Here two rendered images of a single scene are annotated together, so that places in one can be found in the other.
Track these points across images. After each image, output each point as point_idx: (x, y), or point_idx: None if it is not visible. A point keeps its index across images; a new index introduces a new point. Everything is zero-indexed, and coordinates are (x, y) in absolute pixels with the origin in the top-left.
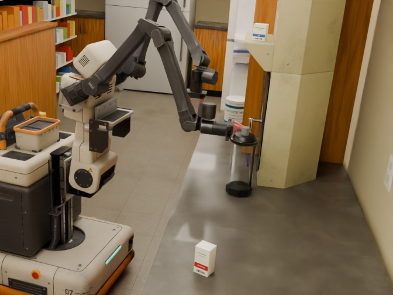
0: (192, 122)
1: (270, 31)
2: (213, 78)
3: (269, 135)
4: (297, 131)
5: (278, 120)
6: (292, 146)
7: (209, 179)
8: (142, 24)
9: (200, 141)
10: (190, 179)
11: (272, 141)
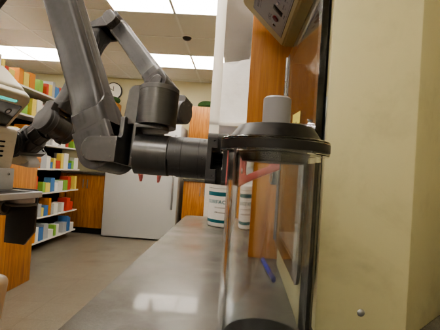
0: (108, 136)
1: None
2: (183, 109)
3: (343, 156)
4: (424, 145)
5: (368, 107)
6: (416, 192)
7: (155, 320)
8: None
9: (162, 241)
10: (91, 323)
11: (354, 178)
